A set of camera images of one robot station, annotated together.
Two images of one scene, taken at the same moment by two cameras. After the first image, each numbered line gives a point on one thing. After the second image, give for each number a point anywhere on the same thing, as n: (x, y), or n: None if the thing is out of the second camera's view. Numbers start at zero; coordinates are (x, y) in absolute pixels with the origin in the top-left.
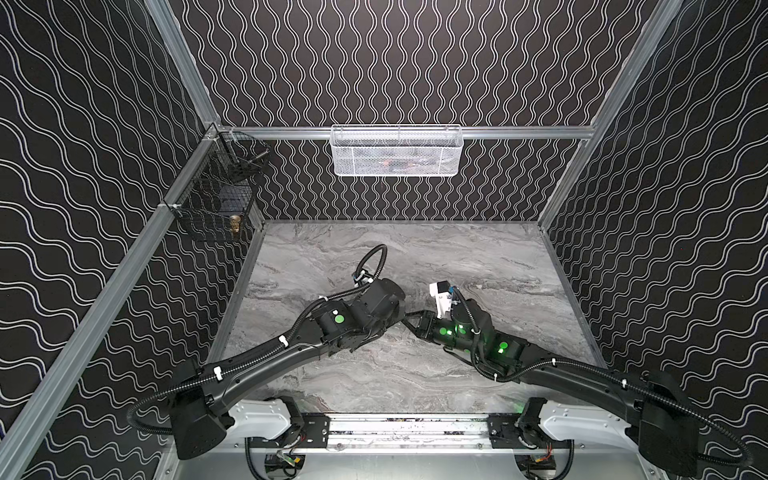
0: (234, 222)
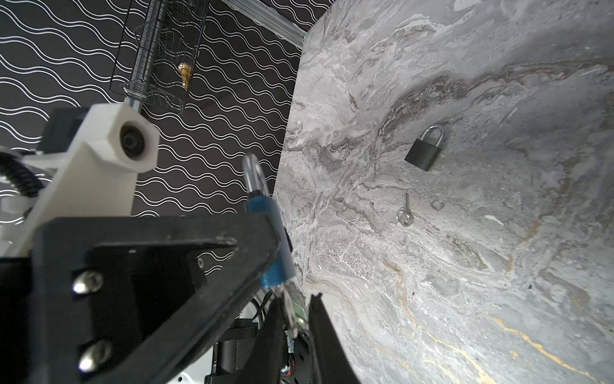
0: (187, 74)
